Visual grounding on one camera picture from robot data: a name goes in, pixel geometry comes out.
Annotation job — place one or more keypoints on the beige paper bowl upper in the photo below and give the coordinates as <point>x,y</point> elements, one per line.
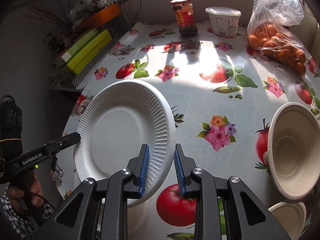
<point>293,150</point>

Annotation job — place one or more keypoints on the white crumpled plastic bags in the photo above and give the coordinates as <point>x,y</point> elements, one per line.
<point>85,8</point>

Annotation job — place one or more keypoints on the beige paper bowl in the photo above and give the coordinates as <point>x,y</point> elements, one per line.
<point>291,217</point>
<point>293,150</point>

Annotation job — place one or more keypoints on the dried twig branches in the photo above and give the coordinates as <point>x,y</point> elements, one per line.
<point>52,12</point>

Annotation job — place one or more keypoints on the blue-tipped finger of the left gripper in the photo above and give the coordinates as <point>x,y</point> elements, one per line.
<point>63,142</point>

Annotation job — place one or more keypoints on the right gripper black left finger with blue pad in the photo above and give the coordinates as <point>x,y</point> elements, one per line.
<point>98,209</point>

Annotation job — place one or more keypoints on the orange tray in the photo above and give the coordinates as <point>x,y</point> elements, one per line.
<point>99,18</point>

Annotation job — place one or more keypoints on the person's left hand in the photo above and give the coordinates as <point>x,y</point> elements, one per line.
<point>14,194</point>

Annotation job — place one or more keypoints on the checkered sleeve forearm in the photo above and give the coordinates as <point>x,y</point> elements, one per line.
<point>20,225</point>

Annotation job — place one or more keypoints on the floral tomato tablecloth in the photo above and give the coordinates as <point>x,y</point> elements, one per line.
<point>222,94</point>

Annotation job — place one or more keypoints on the white foam plate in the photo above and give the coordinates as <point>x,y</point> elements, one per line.
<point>135,217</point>
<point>114,126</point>

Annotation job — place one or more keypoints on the white plastic tub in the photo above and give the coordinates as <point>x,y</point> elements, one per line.
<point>224,21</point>

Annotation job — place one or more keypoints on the beige paper bowl lower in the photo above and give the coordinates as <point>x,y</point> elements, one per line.
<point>291,217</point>

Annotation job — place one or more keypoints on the green white box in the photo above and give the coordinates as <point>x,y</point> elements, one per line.
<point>75,47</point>

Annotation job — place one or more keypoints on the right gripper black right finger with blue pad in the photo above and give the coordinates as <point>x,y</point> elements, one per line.
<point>224,200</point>

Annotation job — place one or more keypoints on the bag of oranges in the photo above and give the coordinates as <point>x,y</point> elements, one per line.
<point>267,32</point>

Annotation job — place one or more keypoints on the red chili sauce jar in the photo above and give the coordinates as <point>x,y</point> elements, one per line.
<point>183,10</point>

